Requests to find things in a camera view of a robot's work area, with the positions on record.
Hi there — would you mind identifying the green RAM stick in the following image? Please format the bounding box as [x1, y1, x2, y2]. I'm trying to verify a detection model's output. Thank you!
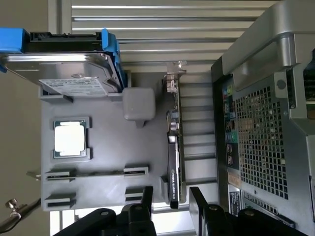
[45, 169, 146, 178]

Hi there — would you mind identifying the grey plastic parts rack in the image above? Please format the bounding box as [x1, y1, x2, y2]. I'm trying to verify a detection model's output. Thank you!
[38, 70, 173, 212]

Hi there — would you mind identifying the metal clamp with knob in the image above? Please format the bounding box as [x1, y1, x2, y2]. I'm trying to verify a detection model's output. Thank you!
[0, 198, 41, 232]

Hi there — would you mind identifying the silver open PC case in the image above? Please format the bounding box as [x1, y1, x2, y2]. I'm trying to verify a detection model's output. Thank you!
[211, 0, 315, 236]

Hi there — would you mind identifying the CPU chip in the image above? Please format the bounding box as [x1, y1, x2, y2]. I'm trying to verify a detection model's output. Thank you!
[53, 119, 87, 158]

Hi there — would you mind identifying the small metal tab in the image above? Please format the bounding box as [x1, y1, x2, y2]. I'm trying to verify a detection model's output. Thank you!
[26, 170, 42, 182]

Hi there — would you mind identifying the hard disk with blue caddy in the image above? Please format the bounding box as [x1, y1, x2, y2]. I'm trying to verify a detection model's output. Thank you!
[0, 27, 122, 97]

